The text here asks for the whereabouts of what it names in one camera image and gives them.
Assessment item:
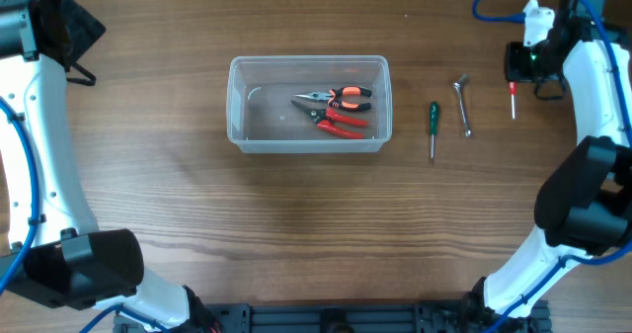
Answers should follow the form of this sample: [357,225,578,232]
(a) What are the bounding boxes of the clear plastic container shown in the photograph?
[226,55,393,153]

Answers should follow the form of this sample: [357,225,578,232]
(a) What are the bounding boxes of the left blue cable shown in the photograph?
[0,95,172,333]

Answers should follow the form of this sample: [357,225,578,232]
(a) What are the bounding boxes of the red handled cutting pliers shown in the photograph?
[291,100,368,139]

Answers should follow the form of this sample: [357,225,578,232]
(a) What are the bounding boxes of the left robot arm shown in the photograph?
[1,0,221,332]

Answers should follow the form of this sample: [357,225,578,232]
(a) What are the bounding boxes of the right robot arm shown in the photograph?
[457,0,631,332]

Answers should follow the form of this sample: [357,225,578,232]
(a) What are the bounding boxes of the black red screwdriver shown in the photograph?
[509,81,516,121]

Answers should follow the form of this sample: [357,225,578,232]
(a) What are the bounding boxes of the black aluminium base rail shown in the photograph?
[112,300,552,333]

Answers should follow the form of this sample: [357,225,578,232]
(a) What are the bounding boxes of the silver metal wrench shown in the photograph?
[452,74,472,137]

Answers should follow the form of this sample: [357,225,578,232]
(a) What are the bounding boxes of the green handled screwdriver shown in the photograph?
[429,101,440,163]

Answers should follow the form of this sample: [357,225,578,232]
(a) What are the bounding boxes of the orange black needle-nose pliers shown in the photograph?
[293,85,373,114]

